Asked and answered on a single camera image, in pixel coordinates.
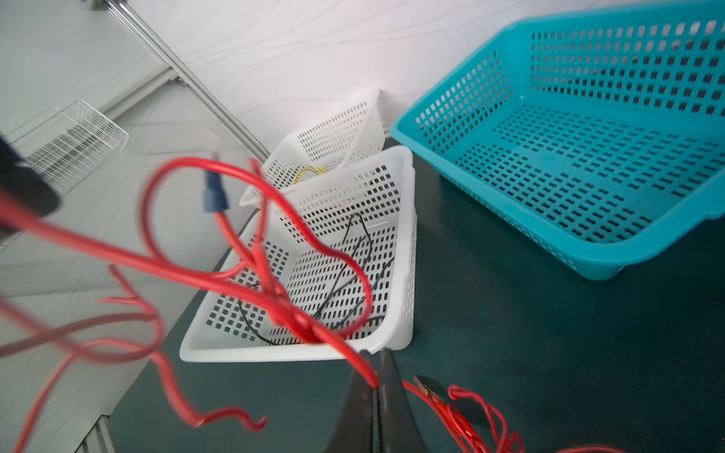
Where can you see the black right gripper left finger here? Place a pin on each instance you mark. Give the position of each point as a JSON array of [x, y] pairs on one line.
[[354, 428]]

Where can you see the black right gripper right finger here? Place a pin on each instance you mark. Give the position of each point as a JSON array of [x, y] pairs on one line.
[[397, 429]]

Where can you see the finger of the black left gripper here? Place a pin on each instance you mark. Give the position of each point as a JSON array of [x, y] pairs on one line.
[[27, 189]]

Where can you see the thick red cable blue terminal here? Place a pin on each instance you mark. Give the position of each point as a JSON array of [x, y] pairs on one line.
[[126, 337]]

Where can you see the red alligator clip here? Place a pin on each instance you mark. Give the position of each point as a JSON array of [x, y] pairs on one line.
[[467, 407]]

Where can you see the white plastic basket near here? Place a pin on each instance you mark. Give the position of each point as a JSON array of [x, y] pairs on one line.
[[367, 211]]

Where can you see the white plastic basket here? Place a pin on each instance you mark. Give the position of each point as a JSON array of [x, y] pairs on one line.
[[367, 211], [351, 132]]

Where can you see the white plastic basket far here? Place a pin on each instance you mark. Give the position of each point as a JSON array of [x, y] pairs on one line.
[[351, 132]]

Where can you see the teal plastic basket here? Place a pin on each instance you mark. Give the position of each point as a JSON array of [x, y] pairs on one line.
[[599, 135]]

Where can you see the white wire wall basket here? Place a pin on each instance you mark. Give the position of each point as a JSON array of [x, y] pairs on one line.
[[64, 145]]

